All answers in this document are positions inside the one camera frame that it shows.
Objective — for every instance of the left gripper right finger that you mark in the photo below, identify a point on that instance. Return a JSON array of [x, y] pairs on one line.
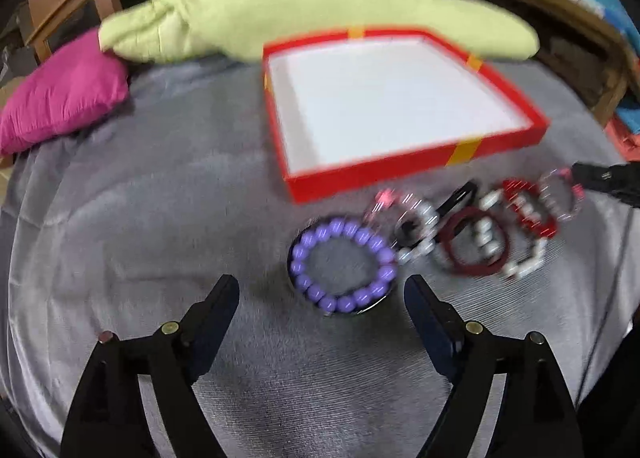
[[536, 418]]

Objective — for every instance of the red shallow box tray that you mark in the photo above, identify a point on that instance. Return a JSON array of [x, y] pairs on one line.
[[350, 109]]

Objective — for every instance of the magenta pillow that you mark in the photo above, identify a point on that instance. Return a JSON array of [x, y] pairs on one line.
[[78, 85]]

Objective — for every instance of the silver metal bangle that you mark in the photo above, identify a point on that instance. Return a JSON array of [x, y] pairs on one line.
[[341, 266]]

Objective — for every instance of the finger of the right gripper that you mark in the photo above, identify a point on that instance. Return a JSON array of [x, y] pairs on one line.
[[620, 181]]

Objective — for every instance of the light green folded blanket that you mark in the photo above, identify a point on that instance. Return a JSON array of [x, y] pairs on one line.
[[164, 31]]

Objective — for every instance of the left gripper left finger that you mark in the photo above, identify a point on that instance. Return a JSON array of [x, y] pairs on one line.
[[107, 418]]

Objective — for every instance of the wooden shelf table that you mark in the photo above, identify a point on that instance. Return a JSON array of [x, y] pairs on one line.
[[584, 51]]

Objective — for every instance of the grey bed cover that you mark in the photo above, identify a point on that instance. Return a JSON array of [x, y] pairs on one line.
[[124, 226]]

